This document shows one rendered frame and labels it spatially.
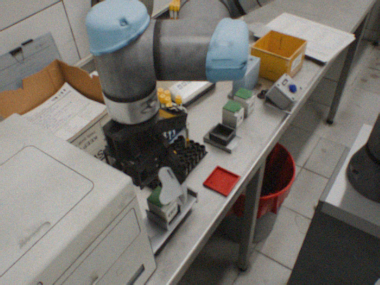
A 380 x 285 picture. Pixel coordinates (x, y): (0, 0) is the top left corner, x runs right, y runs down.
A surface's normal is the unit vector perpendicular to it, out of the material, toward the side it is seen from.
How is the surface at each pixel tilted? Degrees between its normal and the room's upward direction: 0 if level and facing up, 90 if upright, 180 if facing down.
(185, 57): 68
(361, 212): 1
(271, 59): 90
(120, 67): 90
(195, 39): 37
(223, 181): 0
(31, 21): 90
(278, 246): 0
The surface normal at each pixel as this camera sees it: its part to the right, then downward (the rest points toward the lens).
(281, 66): -0.61, 0.59
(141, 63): -0.07, 0.58
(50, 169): -0.04, -0.69
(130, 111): 0.06, 0.72
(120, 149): 0.83, 0.39
